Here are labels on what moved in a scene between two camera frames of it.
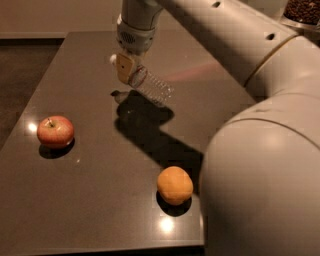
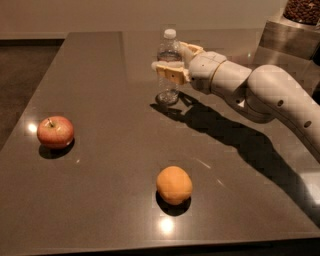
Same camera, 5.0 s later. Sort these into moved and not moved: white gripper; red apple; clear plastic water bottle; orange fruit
Moved: white gripper; clear plastic water bottle
Not moved: red apple; orange fruit
